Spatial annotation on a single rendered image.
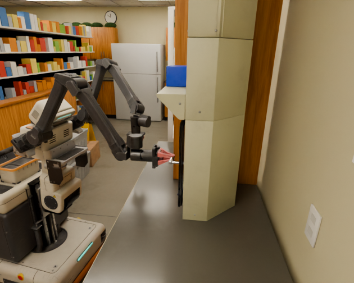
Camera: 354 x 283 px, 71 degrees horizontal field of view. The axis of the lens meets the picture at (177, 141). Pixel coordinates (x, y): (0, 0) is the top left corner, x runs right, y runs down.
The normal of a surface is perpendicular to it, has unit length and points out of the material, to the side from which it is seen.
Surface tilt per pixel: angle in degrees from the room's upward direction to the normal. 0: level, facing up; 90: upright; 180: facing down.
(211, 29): 90
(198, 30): 90
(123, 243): 0
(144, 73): 90
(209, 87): 90
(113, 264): 0
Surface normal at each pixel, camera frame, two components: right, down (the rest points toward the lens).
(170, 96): -0.11, 0.34
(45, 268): 0.01, -0.94
